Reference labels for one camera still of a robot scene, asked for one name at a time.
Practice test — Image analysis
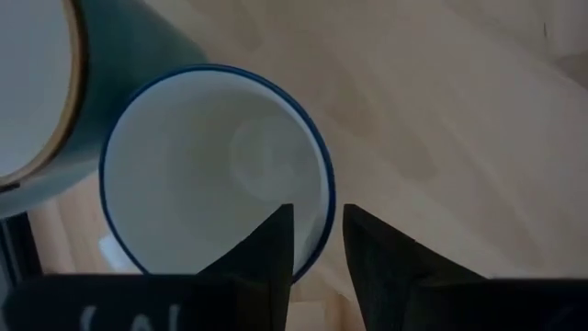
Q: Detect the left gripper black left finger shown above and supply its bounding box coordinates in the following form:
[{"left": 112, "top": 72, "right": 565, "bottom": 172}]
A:
[{"left": 197, "top": 203, "right": 296, "bottom": 331}]

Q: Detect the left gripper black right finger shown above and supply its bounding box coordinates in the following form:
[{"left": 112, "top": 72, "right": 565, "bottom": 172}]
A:
[{"left": 342, "top": 203, "right": 486, "bottom": 331}]

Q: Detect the wooden shelf with black frame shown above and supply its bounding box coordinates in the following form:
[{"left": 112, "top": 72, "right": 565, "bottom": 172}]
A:
[{"left": 0, "top": 172, "right": 368, "bottom": 331}]

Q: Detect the white mug with blue rim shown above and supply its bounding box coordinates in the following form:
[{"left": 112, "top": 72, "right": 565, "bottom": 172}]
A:
[{"left": 98, "top": 63, "right": 337, "bottom": 286}]

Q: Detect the teal mug with white inside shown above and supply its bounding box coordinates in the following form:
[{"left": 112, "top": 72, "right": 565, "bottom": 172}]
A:
[{"left": 0, "top": 0, "right": 209, "bottom": 220}]

